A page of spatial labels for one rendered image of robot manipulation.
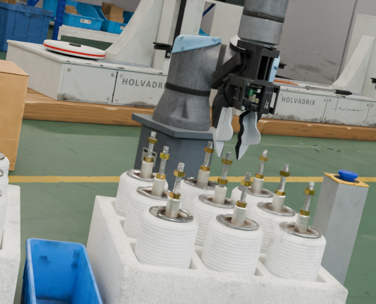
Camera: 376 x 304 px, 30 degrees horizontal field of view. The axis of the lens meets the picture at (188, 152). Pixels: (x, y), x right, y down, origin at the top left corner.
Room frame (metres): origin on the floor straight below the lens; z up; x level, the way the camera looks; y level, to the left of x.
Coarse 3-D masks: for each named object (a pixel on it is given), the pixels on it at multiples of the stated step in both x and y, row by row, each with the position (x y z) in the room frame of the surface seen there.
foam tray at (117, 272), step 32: (96, 224) 1.34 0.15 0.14; (96, 256) 1.28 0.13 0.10; (128, 256) 1.10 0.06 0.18; (192, 256) 1.16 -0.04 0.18; (128, 288) 1.04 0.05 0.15; (160, 288) 1.06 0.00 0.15; (192, 288) 1.07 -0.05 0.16; (224, 288) 1.09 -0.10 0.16; (256, 288) 1.10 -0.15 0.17; (288, 288) 1.12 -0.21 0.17; (320, 288) 1.14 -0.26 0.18
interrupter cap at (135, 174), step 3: (129, 171) 1.37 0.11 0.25; (132, 171) 1.37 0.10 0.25; (135, 171) 1.38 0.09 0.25; (138, 171) 1.38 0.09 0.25; (129, 174) 1.34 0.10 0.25; (132, 174) 1.35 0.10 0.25; (135, 174) 1.36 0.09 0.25; (138, 174) 1.37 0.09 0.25; (153, 174) 1.38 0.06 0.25; (132, 177) 1.33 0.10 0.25; (135, 177) 1.33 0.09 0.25; (138, 177) 1.33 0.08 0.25; (141, 177) 1.34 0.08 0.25; (153, 177) 1.37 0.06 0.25; (141, 180) 1.33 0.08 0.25; (144, 180) 1.33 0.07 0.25; (147, 180) 1.33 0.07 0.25; (150, 180) 1.33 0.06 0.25; (153, 180) 1.33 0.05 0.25
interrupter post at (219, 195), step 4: (216, 188) 1.28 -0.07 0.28; (220, 188) 1.27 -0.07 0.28; (224, 188) 1.28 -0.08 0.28; (216, 192) 1.27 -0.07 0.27; (220, 192) 1.27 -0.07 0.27; (224, 192) 1.28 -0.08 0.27; (216, 196) 1.27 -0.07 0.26; (220, 196) 1.27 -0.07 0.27; (224, 196) 1.28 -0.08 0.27; (212, 200) 1.28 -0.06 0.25; (216, 200) 1.27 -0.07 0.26; (220, 200) 1.27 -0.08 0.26; (224, 200) 1.28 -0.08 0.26
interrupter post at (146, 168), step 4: (144, 164) 1.35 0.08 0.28; (148, 164) 1.35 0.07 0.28; (152, 164) 1.36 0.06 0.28; (144, 168) 1.35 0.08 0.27; (148, 168) 1.35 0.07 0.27; (140, 172) 1.36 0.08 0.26; (144, 172) 1.35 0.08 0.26; (148, 172) 1.35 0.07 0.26; (140, 176) 1.36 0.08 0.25; (144, 176) 1.35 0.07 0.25; (148, 176) 1.35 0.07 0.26
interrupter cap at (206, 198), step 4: (200, 196) 1.28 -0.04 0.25; (204, 196) 1.30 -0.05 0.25; (208, 196) 1.30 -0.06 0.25; (212, 196) 1.31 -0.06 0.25; (200, 200) 1.27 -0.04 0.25; (204, 200) 1.26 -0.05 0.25; (208, 200) 1.27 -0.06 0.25; (228, 200) 1.30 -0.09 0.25; (232, 200) 1.30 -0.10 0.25; (208, 204) 1.25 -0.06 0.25; (212, 204) 1.25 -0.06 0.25; (216, 204) 1.25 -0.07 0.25; (220, 204) 1.26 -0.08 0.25; (224, 204) 1.27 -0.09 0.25; (228, 204) 1.27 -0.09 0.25; (232, 204) 1.27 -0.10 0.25; (224, 208) 1.25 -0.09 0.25; (228, 208) 1.25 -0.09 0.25; (232, 208) 1.26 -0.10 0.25
